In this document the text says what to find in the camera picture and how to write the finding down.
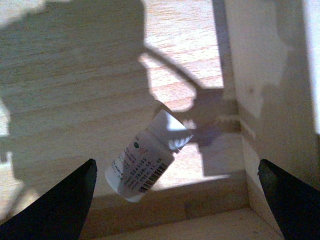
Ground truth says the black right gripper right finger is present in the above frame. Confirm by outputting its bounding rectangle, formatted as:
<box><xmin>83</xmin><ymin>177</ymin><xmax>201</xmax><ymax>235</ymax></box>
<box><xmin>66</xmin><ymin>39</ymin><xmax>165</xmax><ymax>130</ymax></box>
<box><xmin>257</xmin><ymin>159</ymin><xmax>320</xmax><ymax>240</ymax></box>

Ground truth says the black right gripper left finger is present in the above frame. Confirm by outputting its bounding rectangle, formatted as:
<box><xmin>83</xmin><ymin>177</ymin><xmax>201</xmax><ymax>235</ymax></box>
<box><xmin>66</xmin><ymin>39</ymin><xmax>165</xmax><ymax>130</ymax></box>
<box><xmin>0</xmin><ymin>158</ymin><xmax>97</xmax><ymax>240</ymax></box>

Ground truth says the wooden drawer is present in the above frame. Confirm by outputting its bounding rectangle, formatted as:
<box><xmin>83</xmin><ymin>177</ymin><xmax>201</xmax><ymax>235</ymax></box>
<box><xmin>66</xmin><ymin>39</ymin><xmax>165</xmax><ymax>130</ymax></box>
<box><xmin>0</xmin><ymin>0</ymin><xmax>320</xmax><ymax>240</ymax></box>

